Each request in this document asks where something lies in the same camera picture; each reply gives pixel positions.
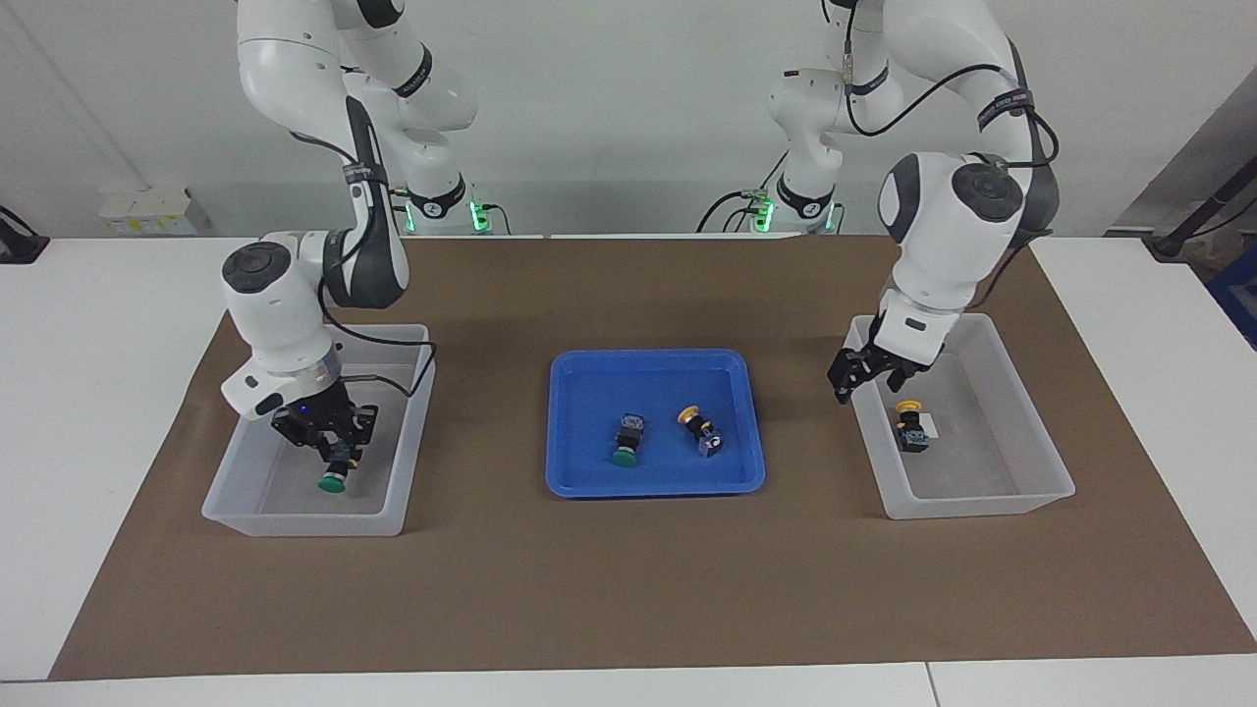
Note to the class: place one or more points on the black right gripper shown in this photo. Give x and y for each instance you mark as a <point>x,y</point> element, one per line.
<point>319,417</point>

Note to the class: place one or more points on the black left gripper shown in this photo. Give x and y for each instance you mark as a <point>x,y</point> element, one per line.
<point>894,361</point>

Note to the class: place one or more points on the green push button switch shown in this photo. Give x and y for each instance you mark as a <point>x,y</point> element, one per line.
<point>628,437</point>
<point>332,483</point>

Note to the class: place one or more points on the yellow push button switch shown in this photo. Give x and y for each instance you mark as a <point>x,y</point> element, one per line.
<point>913,432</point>
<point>699,428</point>

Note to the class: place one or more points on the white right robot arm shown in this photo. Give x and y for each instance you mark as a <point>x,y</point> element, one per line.
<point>285,324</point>

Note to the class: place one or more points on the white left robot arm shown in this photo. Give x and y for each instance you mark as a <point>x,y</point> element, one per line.
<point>943,245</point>

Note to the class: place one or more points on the translucent white plastic box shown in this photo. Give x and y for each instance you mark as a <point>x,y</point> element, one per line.
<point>255,491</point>
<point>962,481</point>

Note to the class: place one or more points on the blue plastic tray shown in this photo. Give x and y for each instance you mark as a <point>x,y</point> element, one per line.
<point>658,476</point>

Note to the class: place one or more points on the black stand leg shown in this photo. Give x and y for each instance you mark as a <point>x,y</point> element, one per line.
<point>1174,241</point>

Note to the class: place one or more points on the brown paper table mat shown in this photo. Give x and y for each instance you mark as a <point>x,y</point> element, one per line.
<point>628,589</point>

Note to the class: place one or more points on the black clamp base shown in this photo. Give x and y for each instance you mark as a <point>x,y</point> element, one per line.
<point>20,245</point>

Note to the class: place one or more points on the blue crate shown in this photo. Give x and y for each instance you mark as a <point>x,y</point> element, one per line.
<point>1239,295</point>

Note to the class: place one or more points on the white wall socket box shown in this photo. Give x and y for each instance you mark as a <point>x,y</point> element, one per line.
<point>147,211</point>

